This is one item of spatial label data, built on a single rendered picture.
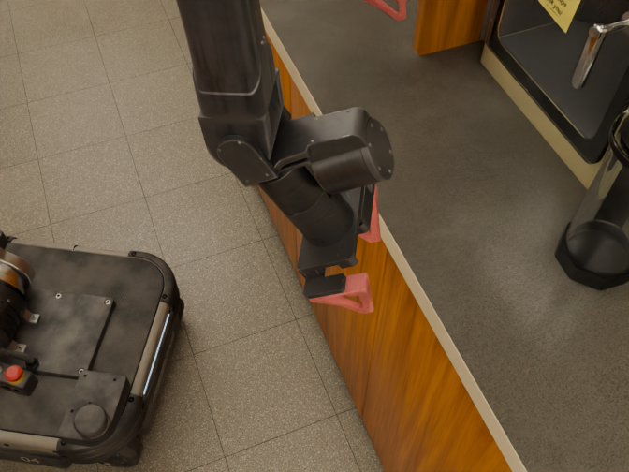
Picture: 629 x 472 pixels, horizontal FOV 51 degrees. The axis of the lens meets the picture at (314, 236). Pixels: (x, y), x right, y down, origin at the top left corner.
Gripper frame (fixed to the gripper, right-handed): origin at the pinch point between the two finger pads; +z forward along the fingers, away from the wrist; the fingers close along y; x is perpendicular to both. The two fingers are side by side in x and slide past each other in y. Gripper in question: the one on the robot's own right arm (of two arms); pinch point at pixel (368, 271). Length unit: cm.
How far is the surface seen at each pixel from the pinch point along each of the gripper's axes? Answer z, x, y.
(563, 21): 3.6, -23.5, 37.6
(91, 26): 28, 159, 175
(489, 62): 16, -10, 51
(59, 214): 40, 139, 78
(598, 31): -2.0, -27.8, 25.8
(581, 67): 2.6, -25.0, 26.0
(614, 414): 24.3, -20.4, -8.7
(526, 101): 18.1, -14.7, 40.7
